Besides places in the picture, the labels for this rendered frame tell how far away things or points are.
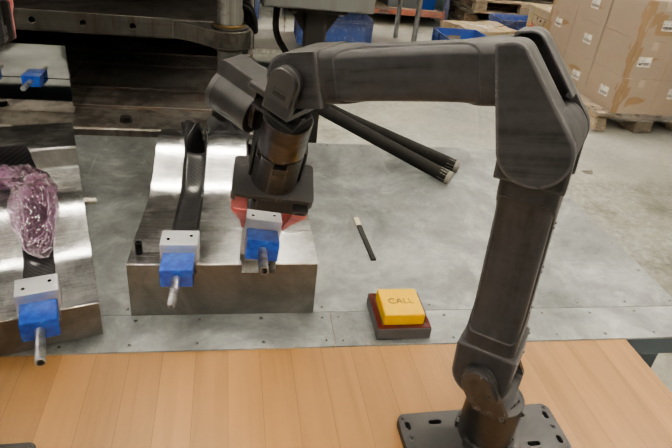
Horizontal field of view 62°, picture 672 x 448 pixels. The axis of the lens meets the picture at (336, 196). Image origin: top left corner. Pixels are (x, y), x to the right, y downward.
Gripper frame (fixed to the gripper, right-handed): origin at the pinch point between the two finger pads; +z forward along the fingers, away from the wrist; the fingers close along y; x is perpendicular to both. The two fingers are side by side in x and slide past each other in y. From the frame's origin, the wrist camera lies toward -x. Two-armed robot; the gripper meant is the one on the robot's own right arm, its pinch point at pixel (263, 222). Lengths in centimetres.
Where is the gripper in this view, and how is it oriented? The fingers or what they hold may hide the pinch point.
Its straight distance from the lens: 77.3
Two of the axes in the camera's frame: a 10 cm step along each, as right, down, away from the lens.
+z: -2.5, 6.4, 7.3
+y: -9.7, -1.3, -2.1
